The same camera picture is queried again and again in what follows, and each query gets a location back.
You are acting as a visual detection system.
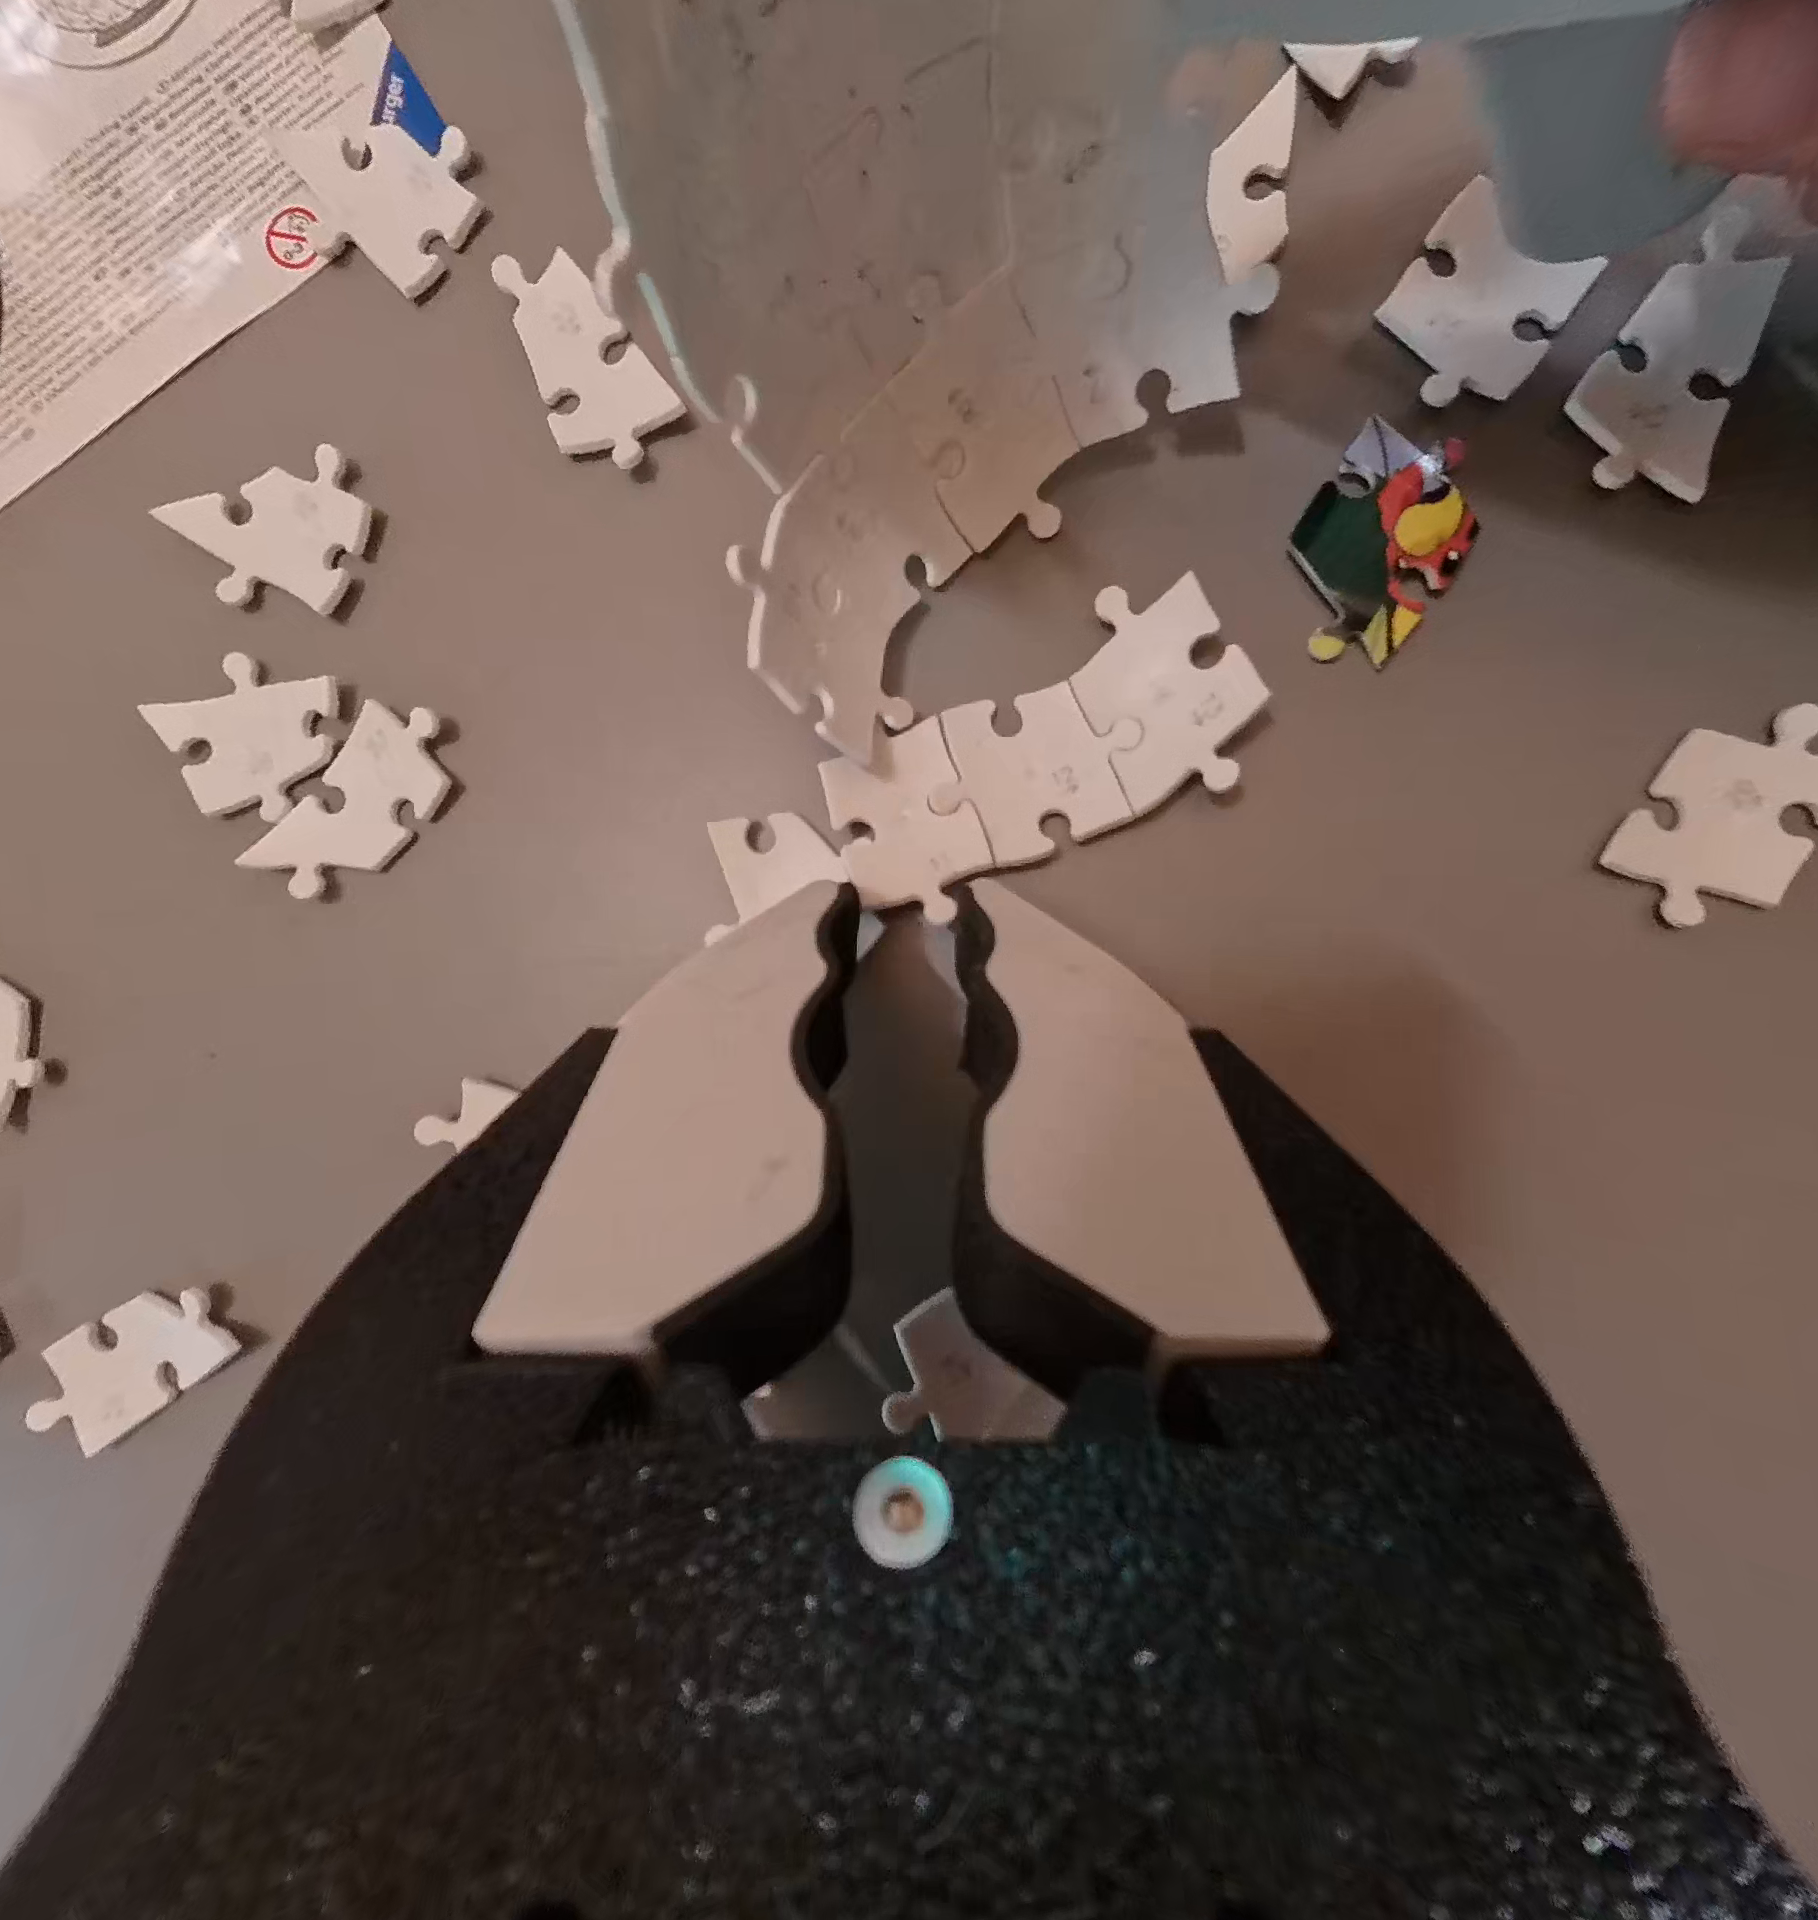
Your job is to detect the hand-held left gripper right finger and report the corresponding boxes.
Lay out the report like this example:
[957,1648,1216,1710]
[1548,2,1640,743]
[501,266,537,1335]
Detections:
[951,880,1334,1368]

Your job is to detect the white instruction sheet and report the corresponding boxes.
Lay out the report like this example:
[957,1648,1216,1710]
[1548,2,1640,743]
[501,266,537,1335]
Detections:
[0,0,453,548]

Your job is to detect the joined three-piece puzzle strip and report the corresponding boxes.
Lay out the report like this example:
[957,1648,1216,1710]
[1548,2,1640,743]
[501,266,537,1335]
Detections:
[820,569,1274,924]

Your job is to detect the scattered white puzzle pieces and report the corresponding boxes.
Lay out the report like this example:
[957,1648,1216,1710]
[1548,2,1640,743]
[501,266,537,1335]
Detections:
[0,0,1818,1459]

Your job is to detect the colourful printed puzzle piece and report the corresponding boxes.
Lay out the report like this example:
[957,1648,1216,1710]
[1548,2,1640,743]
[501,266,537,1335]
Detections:
[1289,412,1486,671]

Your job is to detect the person's right hand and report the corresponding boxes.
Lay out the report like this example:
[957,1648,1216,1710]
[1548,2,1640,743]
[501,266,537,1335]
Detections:
[1660,0,1818,226]

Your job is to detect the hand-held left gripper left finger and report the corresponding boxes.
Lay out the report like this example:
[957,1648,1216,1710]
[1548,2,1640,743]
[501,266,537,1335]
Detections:
[472,882,864,1363]

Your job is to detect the partly built puzzle ball shell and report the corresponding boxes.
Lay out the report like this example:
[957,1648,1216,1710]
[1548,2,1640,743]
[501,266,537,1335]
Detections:
[550,0,1289,771]

